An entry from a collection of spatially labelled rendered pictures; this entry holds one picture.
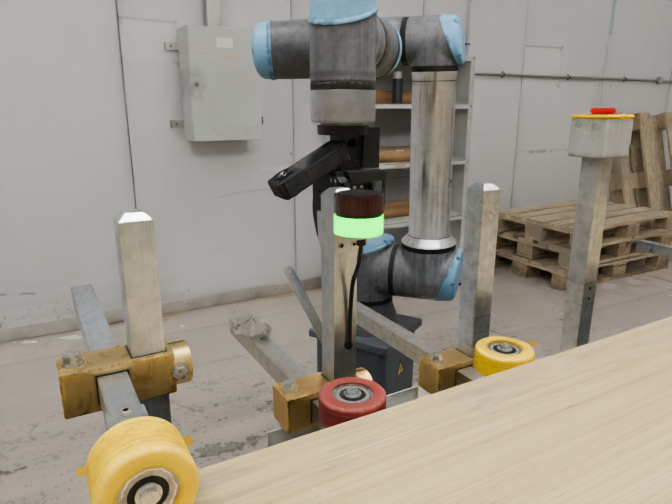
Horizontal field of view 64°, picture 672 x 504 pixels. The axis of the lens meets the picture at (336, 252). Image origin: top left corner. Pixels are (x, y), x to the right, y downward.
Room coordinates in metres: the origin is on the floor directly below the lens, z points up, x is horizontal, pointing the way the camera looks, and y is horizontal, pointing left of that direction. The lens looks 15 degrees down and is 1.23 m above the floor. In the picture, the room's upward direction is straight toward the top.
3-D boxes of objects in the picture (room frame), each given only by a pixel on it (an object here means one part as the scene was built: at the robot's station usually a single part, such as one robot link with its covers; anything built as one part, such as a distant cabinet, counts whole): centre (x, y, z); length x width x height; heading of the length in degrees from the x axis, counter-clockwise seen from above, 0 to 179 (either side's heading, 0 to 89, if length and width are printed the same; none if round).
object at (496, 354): (0.69, -0.24, 0.85); 0.08 x 0.08 x 0.11
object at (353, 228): (0.64, -0.03, 1.10); 0.06 x 0.06 x 0.02
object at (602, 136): (0.93, -0.45, 1.18); 0.07 x 0.07 x 0.08; 30
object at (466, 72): (3.65, -0.41, 0.78); 0.90 x 0.45 x 1.55; 119
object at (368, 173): (0.78, -0.02, 1.15); 0.09 x 0.08 x 0.12; 120
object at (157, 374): (0.54, 0.23, 0.95); 0.14 x 0.06 x 0.05; 120
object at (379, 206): (0.64, -0.03, 1.12); 0.06 x 0.06 x 0.02
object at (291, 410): (0.67, 0.01, 0.85); 0.14 x 0.06 x 0.05; 120
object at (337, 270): (0.68, 0.00, 0.89); 0.04 x 0.04 x 0.48; 30
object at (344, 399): (0.57, -0.02, 0.85); 0.08 x 0.08 x 0.11
